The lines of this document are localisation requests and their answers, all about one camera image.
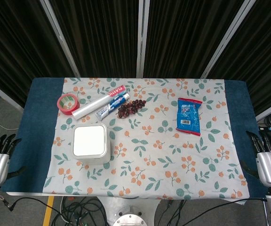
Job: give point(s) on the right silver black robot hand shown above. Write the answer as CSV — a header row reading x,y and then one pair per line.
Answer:
x,y
268,164

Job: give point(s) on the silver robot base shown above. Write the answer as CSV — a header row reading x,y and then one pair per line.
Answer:
x,y
129,215

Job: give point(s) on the white square box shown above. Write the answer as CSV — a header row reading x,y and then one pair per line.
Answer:
x,y
90,143

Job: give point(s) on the blue table mat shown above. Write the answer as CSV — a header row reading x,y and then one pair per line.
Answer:
x,y
37,131

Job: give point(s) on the blue red snack packet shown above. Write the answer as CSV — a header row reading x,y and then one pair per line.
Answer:
x,y
188,116

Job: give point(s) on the red adhesive tape roll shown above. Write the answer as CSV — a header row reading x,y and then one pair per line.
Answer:
x,y
67,104

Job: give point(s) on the black ribbed partition panel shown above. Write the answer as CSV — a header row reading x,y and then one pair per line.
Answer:
x,y
7,42
187,35
255,54
100,35

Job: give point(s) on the plastic wrap roll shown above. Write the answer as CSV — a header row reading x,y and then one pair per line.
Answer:
x,y
97,101

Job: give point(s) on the floral patterned tablecloth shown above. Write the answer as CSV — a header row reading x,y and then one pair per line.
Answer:
x,y
147,141

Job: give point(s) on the blue silver toothpaste tube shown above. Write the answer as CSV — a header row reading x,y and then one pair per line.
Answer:
x,y
112,106

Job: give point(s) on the dark red grape bunch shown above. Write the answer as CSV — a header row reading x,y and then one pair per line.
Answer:
x,y
131,107

